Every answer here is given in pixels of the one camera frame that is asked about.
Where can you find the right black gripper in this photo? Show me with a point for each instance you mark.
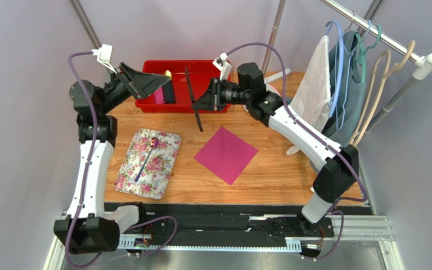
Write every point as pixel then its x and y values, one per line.
pixel 215 94

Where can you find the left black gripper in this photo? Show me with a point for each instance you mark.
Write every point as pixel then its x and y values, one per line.
pixel 143 84

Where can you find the magenta paper napkin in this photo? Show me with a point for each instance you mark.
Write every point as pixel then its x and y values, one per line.
pixel 226 155

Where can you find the iridescent purple spoon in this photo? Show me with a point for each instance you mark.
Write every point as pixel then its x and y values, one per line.
pixel 154 142

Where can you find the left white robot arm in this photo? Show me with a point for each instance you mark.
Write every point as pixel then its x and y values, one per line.
pixel 86 228

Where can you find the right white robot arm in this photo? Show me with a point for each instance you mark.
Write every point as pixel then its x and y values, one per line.
pixel 337 164

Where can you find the pink rolled napkin bundle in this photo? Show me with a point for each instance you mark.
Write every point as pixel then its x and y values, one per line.
pixel 159 96

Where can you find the black rolled napkin bundle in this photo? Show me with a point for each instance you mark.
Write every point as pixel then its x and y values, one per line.
pixel 168 89

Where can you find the red plastic bin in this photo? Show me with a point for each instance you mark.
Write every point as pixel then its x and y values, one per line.
pixel 200 72

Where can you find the white round mesh basket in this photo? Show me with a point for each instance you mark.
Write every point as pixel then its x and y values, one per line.
pixel 274 99

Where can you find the floral tray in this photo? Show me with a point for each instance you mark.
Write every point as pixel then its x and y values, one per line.
pixel 158 170

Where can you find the white towel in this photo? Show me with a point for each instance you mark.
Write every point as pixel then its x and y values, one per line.
pixel 311 101

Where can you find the blue-grey garment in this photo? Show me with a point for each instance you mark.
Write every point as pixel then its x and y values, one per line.
pixel 342 124

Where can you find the blue hanger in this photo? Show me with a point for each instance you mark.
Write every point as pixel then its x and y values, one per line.
pixel 338 67

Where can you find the green hanger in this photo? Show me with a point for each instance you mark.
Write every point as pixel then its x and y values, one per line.
pixel 360 57

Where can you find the beige hanger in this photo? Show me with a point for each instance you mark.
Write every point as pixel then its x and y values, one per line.
pixel 397 66
pixel 372 98

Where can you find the metal clothes rack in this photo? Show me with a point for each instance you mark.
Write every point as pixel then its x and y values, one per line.
pixel 423 64

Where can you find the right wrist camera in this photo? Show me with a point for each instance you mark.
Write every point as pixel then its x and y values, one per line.
pixel 223 65

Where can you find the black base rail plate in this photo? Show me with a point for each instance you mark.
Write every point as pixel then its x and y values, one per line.
pixel 227 226

